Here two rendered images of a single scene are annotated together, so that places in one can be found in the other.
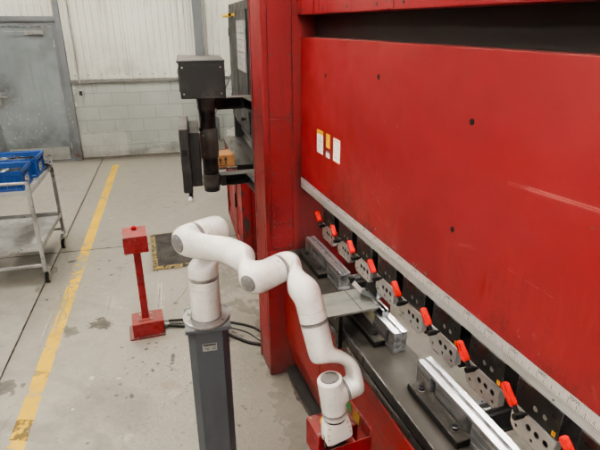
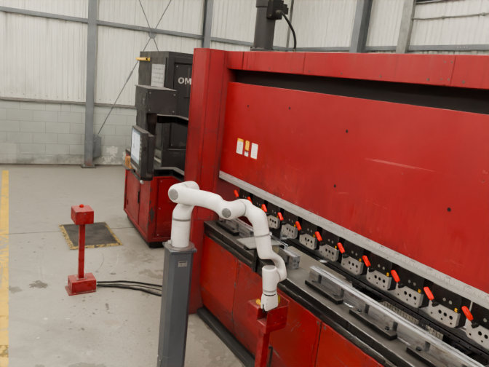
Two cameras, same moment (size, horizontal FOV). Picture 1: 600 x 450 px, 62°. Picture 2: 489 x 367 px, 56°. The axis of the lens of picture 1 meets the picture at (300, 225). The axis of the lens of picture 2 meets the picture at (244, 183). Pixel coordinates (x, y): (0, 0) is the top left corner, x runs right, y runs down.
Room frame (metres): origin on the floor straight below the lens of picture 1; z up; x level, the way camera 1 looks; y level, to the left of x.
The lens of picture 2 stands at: (-1.07, 0.69, 2.11)
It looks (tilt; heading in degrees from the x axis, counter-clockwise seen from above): 13 degrees down; 346
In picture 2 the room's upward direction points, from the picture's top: 6 degrees clockwise
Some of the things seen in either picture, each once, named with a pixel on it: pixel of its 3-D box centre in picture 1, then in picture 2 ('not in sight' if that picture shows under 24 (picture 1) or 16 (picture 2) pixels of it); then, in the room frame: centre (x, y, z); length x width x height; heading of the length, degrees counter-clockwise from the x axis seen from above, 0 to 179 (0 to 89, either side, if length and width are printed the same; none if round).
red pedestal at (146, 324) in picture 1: (140, 281); (81, 247); (3.19, 1.14, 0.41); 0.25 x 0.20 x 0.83; 109
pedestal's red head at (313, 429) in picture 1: (337, 436); (267, 309); (1.39, -0.13, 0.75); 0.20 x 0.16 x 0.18; 23
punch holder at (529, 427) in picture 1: (546, 416); (383, 270); (1.02, -0.64, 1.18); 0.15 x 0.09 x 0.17; 19
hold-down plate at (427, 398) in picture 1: (437, 412); (323, 290); (1.35, -0.46, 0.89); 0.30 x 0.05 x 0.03; 19
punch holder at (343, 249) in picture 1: (352, 240); (261, 207); (2.16, -0.25, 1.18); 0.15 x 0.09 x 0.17; 19
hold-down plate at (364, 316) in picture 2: not in sight; (372, 322); (0.98, -0.59, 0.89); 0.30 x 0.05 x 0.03; 19
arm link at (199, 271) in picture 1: (207, 246); (185, 199); (1.81, 0.36, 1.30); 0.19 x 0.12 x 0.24; 137
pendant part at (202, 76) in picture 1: (204, 132); (152, 137); (2.97, 0.56, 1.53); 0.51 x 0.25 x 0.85; 12
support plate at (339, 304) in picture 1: (342, 303); (259, 242); (1.90, -0.18, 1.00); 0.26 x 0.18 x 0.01; 109
